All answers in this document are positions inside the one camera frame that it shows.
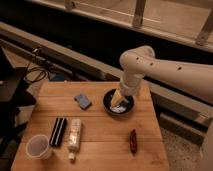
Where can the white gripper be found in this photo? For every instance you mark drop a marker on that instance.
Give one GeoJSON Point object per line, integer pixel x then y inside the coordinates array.
{"type": "Point", "coordinates": [129, 86]}

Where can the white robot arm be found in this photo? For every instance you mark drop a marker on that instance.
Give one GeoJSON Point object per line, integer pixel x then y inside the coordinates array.
{"type": "Point", "coordinates": [193, 79]}

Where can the black bowl with wrapper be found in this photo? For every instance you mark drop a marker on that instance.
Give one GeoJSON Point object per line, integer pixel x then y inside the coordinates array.
{"type": "Point", "coordinates": [119, 110]}

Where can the blue sponge block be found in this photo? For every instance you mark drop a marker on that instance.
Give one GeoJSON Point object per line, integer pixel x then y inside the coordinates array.
{"type": "Point", "coordinates": [83, 101]}

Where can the white plastic bottle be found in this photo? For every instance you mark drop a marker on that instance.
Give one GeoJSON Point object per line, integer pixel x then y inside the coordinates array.
{"type": "Point", "coordinates": [74, 138]}

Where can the black rectangular box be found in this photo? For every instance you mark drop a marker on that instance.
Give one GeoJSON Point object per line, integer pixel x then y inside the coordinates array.
{"type": "Point", "coordinates": [58, 132]}

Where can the clear plastic cup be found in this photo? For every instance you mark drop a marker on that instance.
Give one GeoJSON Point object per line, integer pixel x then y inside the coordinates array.
{"type": "Point", "coordinates": [38, 147]}

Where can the black chair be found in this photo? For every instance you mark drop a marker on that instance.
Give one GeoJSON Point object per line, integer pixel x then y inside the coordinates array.
{"type": "Point", "coordinates": [13, 95]}

